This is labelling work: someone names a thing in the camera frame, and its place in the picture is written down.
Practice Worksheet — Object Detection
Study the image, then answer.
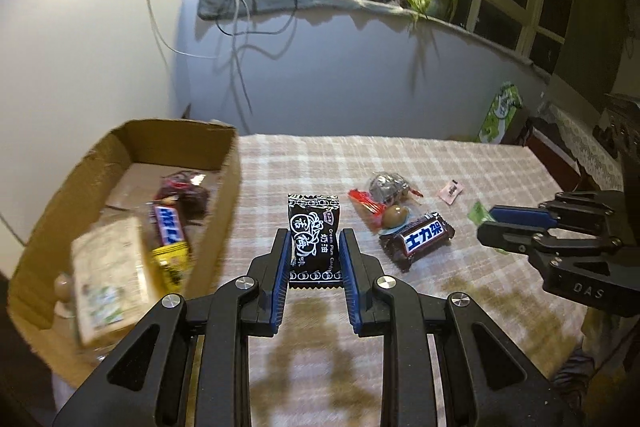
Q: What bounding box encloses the red dark plum snack bag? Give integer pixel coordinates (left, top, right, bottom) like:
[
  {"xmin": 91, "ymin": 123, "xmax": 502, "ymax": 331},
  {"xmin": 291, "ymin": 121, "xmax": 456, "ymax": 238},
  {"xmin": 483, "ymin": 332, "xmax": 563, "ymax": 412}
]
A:
[{"xmin": 154, "ymin": 170, "xmax": 209, "ymax": 220}]

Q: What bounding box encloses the snickers bar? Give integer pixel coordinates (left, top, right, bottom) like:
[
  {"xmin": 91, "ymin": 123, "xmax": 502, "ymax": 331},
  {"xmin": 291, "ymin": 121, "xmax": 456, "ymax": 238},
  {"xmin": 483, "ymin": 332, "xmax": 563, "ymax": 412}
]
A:
[
  {"xmin": 150, "ymin": 200, "xmax": 189, "ymax": 249},
  {"xmin": 378, "ymin": 211, "xmax": 456, "ymax": 272}
]

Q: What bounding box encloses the green tissue box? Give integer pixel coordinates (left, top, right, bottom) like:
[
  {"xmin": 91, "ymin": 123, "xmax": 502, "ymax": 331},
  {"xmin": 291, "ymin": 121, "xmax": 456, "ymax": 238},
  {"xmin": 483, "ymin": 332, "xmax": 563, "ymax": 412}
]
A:
[{"xmin": 476, "ymin": 82, "xmax": 523, "ymax": 144}]

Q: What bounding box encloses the grey windowsill cloth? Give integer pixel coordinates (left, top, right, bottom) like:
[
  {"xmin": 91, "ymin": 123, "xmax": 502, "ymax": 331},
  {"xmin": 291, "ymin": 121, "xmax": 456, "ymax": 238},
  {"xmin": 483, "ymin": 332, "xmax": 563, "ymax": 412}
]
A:
[{"xmin": 196, "ymin": 0, "xmax": 551, "ymax": 80}]

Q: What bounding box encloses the white cable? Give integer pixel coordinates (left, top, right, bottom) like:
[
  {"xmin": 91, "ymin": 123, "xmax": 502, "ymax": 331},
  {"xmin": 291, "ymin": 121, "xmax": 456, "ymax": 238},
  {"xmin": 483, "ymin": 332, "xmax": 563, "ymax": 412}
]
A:
[{"xmin": 141, "ymin": 0, "xmax": 254, "ymax": 113}]

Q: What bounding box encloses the green candy wrapper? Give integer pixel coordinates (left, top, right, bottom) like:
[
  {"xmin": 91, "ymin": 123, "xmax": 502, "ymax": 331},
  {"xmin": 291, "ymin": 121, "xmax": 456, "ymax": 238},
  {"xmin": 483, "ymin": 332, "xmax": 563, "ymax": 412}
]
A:
[{"xmin": 468, "ymin": 200, "xmax": 495, "ymax": 229}]

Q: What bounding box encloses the plaid tablecloth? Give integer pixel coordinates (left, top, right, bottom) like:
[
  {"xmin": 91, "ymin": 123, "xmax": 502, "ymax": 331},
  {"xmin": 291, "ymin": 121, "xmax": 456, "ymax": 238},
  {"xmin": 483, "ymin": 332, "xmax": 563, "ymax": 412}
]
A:
[{"xmin": 214, "ymin": 134, "xmax": 586, "ymax": 426}]

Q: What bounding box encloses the yellow candy packet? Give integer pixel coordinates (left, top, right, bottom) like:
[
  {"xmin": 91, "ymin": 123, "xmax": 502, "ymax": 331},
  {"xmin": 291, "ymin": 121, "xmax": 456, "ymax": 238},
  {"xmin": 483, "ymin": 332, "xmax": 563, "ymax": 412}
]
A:
[{"xmin": 152, "ymin": 241, "xmax": 192, "ymax": 294}]

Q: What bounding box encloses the packaged brown braised egg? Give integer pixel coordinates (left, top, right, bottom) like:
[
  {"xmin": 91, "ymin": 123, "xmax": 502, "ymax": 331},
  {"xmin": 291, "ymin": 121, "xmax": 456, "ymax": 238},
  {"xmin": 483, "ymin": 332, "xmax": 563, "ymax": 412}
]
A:
[{"xmin": 53, "ymin": 273, "xmax": 75, "ymax": 319}]

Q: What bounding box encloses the pink candy packet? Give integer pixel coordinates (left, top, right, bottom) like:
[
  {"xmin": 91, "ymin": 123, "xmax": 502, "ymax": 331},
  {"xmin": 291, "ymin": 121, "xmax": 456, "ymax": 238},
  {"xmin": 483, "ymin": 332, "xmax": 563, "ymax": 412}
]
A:
[{"xmin": 438, "ymin": 180, "xmax": 464, "ymax": 206}]

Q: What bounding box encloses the beige tofu snack packet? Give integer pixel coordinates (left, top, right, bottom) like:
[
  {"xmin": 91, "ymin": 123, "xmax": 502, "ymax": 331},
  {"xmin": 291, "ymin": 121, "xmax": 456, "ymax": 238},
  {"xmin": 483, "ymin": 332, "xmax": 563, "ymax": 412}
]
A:
[{"xmin": 70, "ymin": 216, "xmax": 154, "ymax": 348}]

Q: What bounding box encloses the cardboard box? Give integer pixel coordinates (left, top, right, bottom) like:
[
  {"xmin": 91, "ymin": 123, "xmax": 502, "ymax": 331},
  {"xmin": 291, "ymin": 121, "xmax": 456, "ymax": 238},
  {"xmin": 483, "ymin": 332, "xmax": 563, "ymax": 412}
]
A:
[{"xmin": 8, "ymin": 119, "xmax": 241, "ymax": 388}]

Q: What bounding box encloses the black plum candy packet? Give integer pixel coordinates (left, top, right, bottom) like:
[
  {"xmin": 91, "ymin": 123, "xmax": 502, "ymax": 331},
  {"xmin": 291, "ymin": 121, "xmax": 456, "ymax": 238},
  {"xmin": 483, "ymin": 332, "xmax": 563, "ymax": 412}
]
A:
[{"xmin": 288, "ymin": 194, "xmax": 342, "ymax": 289}]

